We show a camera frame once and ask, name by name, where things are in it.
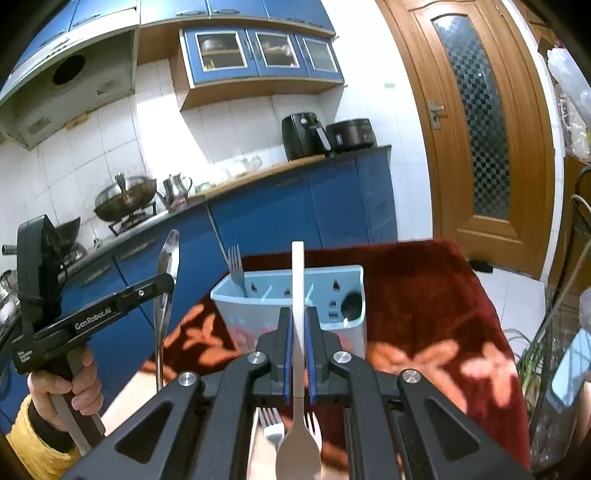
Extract glass door wall cabinet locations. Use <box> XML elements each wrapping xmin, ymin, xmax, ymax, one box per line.
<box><xmin>168</xmin><ymin>25</ymin><xmax>345</xmax><ymax>112</ymax></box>

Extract red floral blanket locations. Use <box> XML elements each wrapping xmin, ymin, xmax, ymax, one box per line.
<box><xmin>139</xmin><ymin>237</ymin><xmax>532</xmax><ymax>480</ymax></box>

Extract hanging clear plastic bags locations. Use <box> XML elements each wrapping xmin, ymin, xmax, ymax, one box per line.
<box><xmin>547</xmin><ymin>44</ymin><xmax>591</xmax><ymax>162</ymax></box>

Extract dark rice cooker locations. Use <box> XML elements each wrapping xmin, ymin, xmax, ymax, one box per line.
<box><xmin>325</xmin><ymin>119</ymin><xmax>376</xmax><ymax>153</ymax></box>

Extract black metal rack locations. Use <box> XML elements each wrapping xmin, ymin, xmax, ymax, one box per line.
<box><xmin>529</xmin><ymin>166</ymin><xmax>591</xmax><ymax>472</ymax></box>

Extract blue lower cabinets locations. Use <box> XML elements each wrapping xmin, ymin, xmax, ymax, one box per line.
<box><xmin>0</xmin><ymin>145</ymin><xmax>399</xmax><ymax>435</ymax></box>

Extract grey range hood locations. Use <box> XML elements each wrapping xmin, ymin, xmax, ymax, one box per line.
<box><xmin>0</xmin><ymin>25</ymin><xmax>139</xmax><ymax>151</ymax></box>

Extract metal wok with lid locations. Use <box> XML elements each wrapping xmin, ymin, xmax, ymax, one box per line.
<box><xmin>93</xmin><ymin>172</ymin><xmax>158</xmax><ymax>222</ymax></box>

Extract person's left forearm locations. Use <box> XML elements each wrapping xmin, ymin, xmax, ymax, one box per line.
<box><xmin>7</xmin><ymin>397</ymin><xmax>84</xmax><ymax>480</ymax></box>

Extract white plastic spoon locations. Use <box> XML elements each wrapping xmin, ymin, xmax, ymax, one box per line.
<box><xmin>276</xmin><ymin>241</ymin><xmax>322</xmax><ymax>480</ymax></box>

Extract person's left hand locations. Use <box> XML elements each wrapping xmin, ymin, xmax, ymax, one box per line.
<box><xmin>28</xmin><ymin>347</ymin><xmax>103</xmax><ymax>433</ymax></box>

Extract blue upper cabinets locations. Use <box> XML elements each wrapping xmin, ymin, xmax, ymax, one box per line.
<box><xmin>0</xmin><ymin>0</ymin><xmax>337</xmax><ymax>100</ymax></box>

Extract blue cabinets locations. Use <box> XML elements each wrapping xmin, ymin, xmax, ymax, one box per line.
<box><xmin>0</xmin><ymin>145</ymin><xmax>399</xmax><ymax>435</ymax></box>
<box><xmin>0</xmin><ymin>0</ymin><xmax>337</xmax><ymax>100</ymax></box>

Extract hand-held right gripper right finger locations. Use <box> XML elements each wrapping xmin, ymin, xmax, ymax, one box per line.
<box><xmin>305</xmin><ymin>308</ymin><xmax>532</xmax><ymax>480</ymax></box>

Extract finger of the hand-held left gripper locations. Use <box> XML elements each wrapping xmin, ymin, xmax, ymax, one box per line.
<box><xmin>115</xmin><ymin>272</ymin><xmax>177</xmax><ymax>315</ymax></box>

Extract gas stove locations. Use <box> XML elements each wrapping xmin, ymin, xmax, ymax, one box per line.
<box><xmin>108</xmin><ymin>203</ymin><xmax>158</xmax><ymax>234</ymax></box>

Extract blue framed mirror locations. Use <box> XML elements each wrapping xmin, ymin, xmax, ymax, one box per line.
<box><xmin>551</xmin><ymin>330</ymin><xmax>591</xmax><ymax>408</ymax></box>

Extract metal kettle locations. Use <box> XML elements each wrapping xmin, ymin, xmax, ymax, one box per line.
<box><xmin>163</xmin><ymin>173</ymin><xmax>194</xmax><ymax>206</ymax></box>

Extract metal fork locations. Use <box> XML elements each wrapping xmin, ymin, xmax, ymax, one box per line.
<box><xmin>227</xmin><ymin>244</ymin><xmax>249</xmax><ymax>297</ymax></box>

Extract black air fryer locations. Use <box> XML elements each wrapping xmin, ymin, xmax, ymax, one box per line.
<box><xmin>281</xmin><ymin>113</ymin><xmax>332</xmax><ymax>162</ymax></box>

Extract wooden door with glass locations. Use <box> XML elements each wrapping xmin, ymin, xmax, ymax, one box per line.
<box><xmin>376</xmin><ymin>0</ymin><xmax>566</xmax><ymax>280</ymax></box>

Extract light blue utensil box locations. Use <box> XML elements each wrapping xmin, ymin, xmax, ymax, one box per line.
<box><xmin>211</xmin><ymin>264</ymin><xmax>369</xmax><ymax>365</ymax></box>

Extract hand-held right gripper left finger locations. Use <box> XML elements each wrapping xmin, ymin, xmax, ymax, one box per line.
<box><xmin>60</xmin><ymin>308</ymin><xmax>294</xmax><ymax>480</ymax></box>

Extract dark wok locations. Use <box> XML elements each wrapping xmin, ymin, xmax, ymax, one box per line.
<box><xmin>53</xmin><ymin>217</ymin><xmax>82</xmax><ymax>245</ymax></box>

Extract green plant leaves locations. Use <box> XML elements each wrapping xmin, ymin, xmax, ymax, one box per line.
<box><xmin>503</xmin><ymin>329</ymin><xmax>546</xmax><ymax>386</ymax></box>

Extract metal spoon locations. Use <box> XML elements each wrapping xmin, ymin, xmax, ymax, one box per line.
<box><xmin>154</xmin><ymin>229</ymin><xmax>181</xmax><ymax>393</ymax></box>

